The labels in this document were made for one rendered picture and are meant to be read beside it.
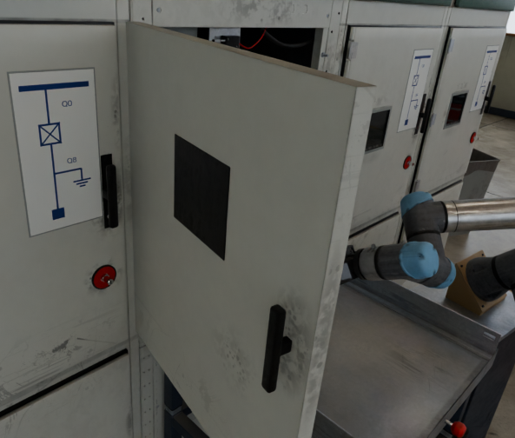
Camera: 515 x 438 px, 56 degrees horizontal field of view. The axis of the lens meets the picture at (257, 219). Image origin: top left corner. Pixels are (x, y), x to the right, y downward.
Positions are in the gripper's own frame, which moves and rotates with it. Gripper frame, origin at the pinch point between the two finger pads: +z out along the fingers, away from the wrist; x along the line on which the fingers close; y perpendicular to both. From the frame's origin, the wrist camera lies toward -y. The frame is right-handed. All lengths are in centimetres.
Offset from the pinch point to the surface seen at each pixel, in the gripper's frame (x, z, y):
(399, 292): -18.6, -5.8, 32.7
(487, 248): -79, 71, 279
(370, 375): -27.5, -12.7, 1.2
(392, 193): 2, 25, 93
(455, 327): -28.9, -20.2, 32.5
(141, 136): 40, 0, -32
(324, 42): 57, -2, 35
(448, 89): 37, 5, 125
